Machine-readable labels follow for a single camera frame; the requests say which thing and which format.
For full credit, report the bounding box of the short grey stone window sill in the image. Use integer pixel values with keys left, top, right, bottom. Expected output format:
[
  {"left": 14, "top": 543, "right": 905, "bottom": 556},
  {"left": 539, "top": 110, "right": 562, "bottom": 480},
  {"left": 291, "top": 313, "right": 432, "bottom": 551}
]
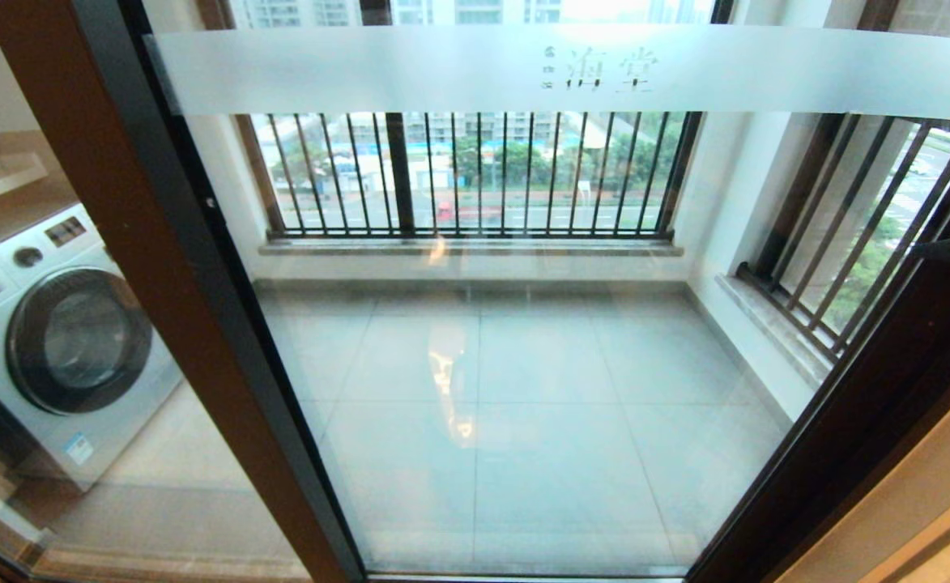
[{"left": 716, "top": 274, "right": 836, "bottom": 389}]

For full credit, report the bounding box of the grey front-load washing machine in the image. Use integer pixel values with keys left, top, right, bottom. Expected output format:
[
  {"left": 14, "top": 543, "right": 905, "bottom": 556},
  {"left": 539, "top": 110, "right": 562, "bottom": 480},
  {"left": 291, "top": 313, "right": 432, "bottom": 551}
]
[{"left": 0, "top": 202, "right": 185, "bottom": 495}]

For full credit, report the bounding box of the wide black window railing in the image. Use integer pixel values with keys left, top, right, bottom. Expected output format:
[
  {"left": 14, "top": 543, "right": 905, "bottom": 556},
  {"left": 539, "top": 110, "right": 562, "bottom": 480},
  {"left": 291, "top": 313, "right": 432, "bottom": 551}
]
[{"left": 236, "top": 112, "right": 702, "bottom": 241}]

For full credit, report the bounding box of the brown framed fixed glass door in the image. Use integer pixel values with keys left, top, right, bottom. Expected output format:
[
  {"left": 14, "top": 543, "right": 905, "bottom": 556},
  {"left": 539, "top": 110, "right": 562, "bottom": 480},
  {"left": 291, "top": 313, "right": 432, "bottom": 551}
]
[{"left": 0, "top": 0, "right": 366, "bottom": 583}]

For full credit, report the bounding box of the narrow black window railing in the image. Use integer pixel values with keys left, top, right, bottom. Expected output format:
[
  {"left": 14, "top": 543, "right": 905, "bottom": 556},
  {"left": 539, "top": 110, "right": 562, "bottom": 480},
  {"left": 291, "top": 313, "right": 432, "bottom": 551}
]
[{"left": 738, "top": 113, "right": 950, "bottom": 365}]

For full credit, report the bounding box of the long grey stone window sill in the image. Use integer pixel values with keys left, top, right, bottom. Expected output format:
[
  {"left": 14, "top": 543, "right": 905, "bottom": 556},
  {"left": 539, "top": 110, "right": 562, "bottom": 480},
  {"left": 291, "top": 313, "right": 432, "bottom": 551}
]
[{"left": 260, "top": 239, "right": 684, "bottom": 258}]

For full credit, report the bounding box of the sliding glass door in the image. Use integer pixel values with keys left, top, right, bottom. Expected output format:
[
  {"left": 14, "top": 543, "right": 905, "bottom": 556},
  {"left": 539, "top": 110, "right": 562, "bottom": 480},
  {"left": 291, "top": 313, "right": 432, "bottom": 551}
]
[{"left": 70, "top": 0, "right": 950, "bottom": 583}]

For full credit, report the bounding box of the dark door frame with track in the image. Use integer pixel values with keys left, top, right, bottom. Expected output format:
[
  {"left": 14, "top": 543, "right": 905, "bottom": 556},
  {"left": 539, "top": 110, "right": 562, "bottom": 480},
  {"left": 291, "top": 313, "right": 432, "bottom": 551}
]
[{"left": 709, "top": 267, "right": 950, "bottom": 583}]

